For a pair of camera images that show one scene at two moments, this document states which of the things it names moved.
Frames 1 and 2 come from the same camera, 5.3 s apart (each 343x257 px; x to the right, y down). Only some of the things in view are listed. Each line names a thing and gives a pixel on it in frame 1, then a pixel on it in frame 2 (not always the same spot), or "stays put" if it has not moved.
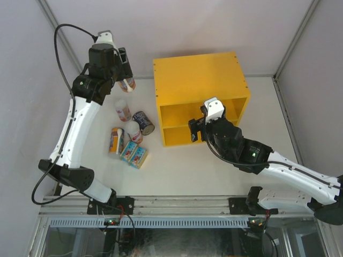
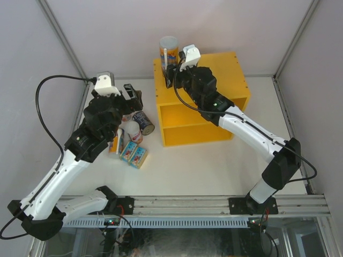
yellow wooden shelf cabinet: x=183 y=83 stays put
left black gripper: x=122 y=74 -> x=133 y=95
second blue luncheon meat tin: x=138 y=157 stays put
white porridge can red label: x=133 y=130 stays put
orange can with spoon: x=127 y=85 -> x=169 y=51
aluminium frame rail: x=61 y=205 stays put
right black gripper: x=195 y=126 -> x=179 y=75
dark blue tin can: x=147 y=127 stays put
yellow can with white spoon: x=116 y=143 stays put
